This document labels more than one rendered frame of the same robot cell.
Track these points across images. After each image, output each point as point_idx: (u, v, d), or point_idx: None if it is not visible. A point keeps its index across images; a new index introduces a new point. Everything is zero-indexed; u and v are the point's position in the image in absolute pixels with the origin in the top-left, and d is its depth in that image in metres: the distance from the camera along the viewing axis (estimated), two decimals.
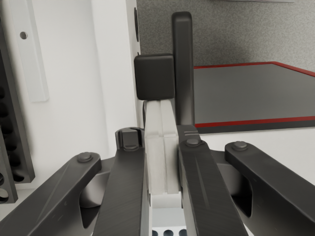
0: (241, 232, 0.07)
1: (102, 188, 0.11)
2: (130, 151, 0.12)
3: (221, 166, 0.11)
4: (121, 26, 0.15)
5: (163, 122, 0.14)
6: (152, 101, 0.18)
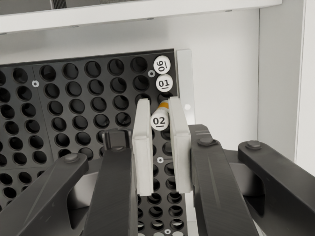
0: (251, 232, 0.07)
1: (89, 189, 0.11)
2: (117, 151, 0.12)
3: (234, 165, 0.11)
4: None
5: (175, 121, 0.14)
6: (143, 102, 0.18)
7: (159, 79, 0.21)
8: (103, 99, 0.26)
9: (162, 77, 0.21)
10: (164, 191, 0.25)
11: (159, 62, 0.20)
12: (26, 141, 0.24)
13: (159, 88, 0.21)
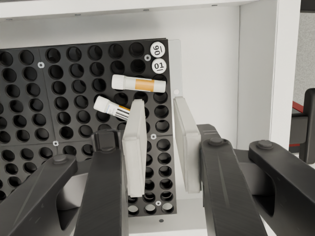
0: (260, 232, 0.07)
1: (78, 191, 0.11)
2: (107, 152, 0.12)
3: (245, 165, 0.11)
4: (288, 104, 0.23)
5: (183, 121, 0.14)
6: (137, 103, 0.18)
7: (154, 62, 0.24)
8: (101, 83, 0.28)
9: (158, 60, 0.24)
10: (156, 165, 0.28)
11: (155, 47, 0.23)
12: (30, 119, 0.26)
13: (154, 70, 0.24)
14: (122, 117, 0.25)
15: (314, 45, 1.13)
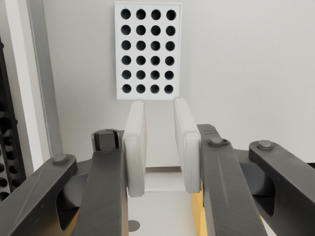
0: (260, 232, 0.07)
1: (78, 191, 0.11)
2: (107, 152, 0.12)
3: (245, 165, 0.11)
4: None
5: (183, 121, 0.14)
6: (137, 103, 0.18)
7: None
8: None
9: None
10: None
11: None
12: None
13: None
14: None
15: None
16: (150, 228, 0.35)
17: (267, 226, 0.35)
